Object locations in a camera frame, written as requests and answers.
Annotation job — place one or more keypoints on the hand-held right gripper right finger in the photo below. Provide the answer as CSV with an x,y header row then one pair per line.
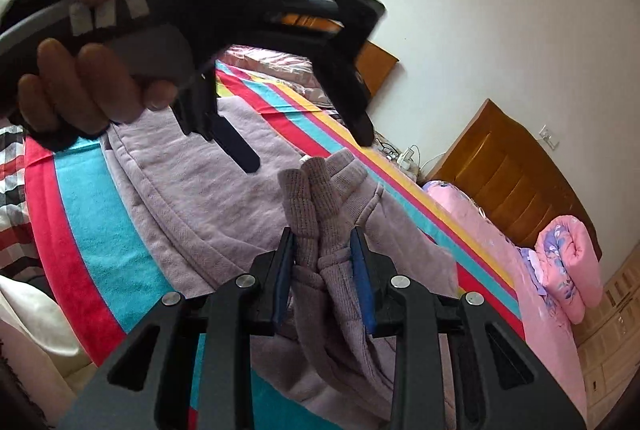
x,y
362,281

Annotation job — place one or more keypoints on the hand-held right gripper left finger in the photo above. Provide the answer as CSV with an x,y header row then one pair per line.
x,y
282,281

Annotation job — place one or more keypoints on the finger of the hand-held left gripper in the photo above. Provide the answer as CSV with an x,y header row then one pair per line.
x,y
235,139
350,104

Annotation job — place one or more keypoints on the lilac knit sweater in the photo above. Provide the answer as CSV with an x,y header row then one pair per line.
x,y
200,210

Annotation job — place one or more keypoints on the person's left hand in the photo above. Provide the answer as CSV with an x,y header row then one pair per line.
x,y
100,84

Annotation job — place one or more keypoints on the wooden headboard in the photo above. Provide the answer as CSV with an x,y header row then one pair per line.
x,y
377,69
505,175

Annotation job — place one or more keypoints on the white power strip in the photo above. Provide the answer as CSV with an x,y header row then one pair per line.
x,y
406,157

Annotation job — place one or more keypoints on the pink bed sheet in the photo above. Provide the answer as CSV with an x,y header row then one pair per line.
x,y
500,270

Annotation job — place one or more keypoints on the striped colourful blanket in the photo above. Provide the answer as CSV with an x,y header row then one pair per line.
x,y
85,220

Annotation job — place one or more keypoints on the rolled pink floral quilt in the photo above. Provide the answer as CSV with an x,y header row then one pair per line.
x,y
570,260

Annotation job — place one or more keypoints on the white cloth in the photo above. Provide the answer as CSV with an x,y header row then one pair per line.
x,y
35,330

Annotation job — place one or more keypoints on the light wooden cabinet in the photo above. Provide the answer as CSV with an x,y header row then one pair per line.
x,y
610,335

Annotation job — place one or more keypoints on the white wall socket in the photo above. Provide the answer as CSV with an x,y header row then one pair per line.
x,y
548,137

